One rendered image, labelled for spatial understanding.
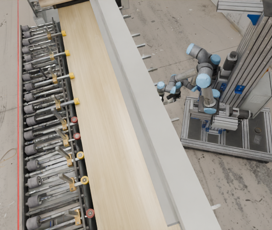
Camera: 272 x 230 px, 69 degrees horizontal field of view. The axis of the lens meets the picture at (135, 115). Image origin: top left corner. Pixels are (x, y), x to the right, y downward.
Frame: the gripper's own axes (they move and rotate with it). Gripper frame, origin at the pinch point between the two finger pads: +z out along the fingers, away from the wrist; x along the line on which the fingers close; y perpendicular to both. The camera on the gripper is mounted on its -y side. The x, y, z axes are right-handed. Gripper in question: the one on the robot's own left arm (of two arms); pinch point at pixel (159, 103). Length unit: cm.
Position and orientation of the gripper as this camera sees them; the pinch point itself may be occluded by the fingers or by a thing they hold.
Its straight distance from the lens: 229.8
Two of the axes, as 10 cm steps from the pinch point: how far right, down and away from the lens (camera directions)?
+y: 3.1, -8.6, 4.0
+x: -9.5, -2.5, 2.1
